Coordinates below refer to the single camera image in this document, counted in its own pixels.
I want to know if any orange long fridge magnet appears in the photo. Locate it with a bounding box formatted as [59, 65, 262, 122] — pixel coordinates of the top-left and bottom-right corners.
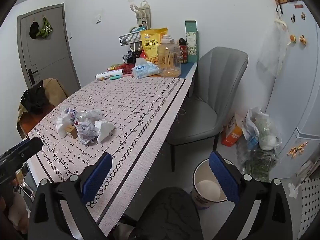
[287, 142, 308, 157]

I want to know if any white printed tube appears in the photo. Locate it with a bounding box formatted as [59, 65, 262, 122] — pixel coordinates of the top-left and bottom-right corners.
[96, 69, 125, 82]

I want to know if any red snack packet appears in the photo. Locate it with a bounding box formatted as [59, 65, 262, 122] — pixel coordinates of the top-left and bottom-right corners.
[107, 64, 127, 72]

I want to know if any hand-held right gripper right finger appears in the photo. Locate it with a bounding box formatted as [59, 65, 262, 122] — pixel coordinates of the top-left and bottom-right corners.
[209, 151, 293, 240]

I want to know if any grey upholstered chair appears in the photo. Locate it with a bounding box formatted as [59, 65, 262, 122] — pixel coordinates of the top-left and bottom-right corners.
[166, 47, 248, 172]

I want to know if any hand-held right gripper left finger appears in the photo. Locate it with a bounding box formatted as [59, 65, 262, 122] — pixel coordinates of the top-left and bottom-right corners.
[27, 152, 113, 240]

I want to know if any clear hanging plastic bag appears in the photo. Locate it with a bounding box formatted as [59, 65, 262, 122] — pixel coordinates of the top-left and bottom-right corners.
[257, 17, 288, 78]

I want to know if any clear plastic wrap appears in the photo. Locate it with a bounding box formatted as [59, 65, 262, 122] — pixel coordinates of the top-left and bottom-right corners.
[76, 109, 103, 124]

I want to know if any blue tissue pack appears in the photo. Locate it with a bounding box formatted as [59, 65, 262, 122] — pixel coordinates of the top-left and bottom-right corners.
[132, 58, 160, 79]

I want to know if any black garment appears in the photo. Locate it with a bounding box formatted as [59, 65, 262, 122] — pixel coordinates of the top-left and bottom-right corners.
[20, 81, 49, 114]

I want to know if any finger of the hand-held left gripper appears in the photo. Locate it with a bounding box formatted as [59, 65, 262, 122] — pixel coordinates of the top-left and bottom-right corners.
[0, 164, 20, 184]
[0, 137, 43, 166]

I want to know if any black door handle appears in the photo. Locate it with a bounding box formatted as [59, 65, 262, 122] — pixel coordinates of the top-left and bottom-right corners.
[28, 69, 39, 84]

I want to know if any black hanging hat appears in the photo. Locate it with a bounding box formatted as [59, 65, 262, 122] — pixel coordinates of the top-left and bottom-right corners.
[29, 21, 40, 40]

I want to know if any orange cardboard box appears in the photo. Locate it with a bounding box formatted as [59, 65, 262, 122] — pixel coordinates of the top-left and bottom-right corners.
[221, 114, 244, 147]

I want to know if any white tissue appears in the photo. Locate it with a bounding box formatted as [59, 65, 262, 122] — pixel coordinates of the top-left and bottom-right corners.
[55, 115, 75, 138]
[94, 119, 116, 143]

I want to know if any blue red plastic wrapper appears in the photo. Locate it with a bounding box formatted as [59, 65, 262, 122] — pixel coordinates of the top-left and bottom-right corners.
[61, 105, 78, 120]

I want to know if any grey door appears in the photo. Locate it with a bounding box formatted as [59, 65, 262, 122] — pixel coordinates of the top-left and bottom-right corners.
[17, 4, 80, 90]

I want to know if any green floral hanging bag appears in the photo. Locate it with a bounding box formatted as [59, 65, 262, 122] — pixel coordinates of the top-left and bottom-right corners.
[39, 17, 54, 39]

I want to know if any tall green box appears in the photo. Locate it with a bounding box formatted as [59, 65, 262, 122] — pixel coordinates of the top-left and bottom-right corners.
[185, 20, 200, 63]

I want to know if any person's dark trouser leg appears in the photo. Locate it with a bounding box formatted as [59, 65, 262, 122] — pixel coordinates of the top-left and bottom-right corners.
[127, 187, 204, 240]

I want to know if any printed foil wrapper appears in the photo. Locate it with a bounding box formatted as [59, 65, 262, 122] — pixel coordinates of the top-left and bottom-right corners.
[77, 121, 100, 145]

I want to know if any white refrigerator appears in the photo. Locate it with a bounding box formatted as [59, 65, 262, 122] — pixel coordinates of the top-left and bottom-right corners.
[257, 0, 320, 180]

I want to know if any brown chair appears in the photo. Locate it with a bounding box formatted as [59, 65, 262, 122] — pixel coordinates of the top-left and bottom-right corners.
[17, 104, 56, 138]

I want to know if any pink patterned tablecloth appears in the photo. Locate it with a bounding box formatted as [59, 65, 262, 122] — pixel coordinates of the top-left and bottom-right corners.
[26, 76, 187, 238]

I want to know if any yellow snack bag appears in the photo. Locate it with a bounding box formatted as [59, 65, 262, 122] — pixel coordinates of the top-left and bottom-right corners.
[140, 27, 168, 67]

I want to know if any small brown cardboard box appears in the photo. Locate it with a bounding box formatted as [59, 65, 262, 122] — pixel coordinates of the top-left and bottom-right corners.
[64, 125, 78, 139]

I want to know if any clear plastic water jug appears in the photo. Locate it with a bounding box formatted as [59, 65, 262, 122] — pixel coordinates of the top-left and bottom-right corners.
[157, 35, 182, 78]

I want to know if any white plastic bag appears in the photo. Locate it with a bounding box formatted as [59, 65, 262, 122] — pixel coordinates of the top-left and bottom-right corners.
[242, 107, 282, 152]

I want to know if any black wire rack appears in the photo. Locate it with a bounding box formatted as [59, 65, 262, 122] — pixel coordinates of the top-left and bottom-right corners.
[119, 27, 145, 65]

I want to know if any white round waste bin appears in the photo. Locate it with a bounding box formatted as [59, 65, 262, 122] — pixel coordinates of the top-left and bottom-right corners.
[192, 158, 242, 209]

